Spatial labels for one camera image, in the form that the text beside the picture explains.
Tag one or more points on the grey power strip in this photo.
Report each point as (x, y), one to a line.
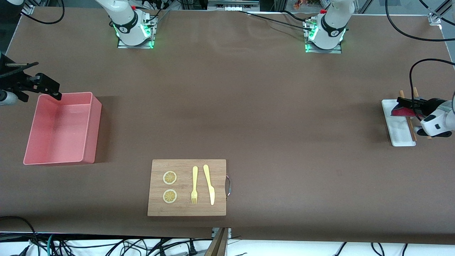
(233, 4)

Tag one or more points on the black plug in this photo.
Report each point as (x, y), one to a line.
(192, 250)

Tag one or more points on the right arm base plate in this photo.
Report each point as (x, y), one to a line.
(135, 46)

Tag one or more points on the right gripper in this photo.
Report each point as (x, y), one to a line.
(10, 81)

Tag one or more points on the pink plastic bin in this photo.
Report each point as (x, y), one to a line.
(57, 135)

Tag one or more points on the orange toy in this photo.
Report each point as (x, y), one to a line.
(303, 4)

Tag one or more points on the white rack tray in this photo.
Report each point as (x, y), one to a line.
(398, 133)

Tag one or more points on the brown table mat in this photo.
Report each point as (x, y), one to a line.
(270, 124)

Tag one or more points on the yellow plastic knife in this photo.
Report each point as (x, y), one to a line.
(207, 177)

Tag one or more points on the small metal bracket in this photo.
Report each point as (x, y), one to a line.
(229, 233)

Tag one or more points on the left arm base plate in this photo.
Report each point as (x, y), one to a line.
(323, 51)

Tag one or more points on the red and grey cloth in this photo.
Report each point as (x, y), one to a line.
(400, 112)

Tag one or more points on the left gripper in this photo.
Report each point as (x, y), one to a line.
(429, 105)

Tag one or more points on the aluminium frame bar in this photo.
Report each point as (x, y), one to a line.
(439, 16)

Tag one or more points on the lemon slice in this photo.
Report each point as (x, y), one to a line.
(170, 177)
(170, 196)

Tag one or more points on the wooden beam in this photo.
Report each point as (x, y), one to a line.
(217, 245)

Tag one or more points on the yellow plastic fork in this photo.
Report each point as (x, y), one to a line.
(194, 177)

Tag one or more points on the wooden cutting board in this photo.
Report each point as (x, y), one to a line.
(183, 209)

